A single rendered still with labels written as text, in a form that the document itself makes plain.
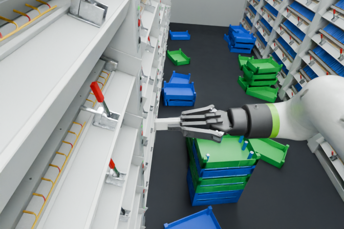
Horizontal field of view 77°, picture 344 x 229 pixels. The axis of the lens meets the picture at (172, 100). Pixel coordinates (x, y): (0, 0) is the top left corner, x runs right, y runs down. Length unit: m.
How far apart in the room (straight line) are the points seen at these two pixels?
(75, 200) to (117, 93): 0.24
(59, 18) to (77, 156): 0.20
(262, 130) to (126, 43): 0.39
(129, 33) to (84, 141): 0.25
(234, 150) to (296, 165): 0.77
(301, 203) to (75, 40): 1.70
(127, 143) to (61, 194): 0.32
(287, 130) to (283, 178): 1.25
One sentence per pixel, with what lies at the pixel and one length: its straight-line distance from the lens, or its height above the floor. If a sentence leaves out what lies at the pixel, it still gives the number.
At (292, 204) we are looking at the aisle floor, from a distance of 1.76.
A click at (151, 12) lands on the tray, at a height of 1.07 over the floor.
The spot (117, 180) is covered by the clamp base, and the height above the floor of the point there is 0.90.
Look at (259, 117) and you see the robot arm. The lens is 0.58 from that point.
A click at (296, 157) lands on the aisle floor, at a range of 2.04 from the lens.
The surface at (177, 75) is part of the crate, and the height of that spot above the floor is 0.02.
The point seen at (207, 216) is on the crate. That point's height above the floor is 0.00.
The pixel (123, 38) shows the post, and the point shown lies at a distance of 0.52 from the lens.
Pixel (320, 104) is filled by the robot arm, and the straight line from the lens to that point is 0.51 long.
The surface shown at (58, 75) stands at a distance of 0.21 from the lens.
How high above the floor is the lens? 1.36
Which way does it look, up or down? 38 degrees down
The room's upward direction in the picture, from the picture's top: 5 degrees clockwise
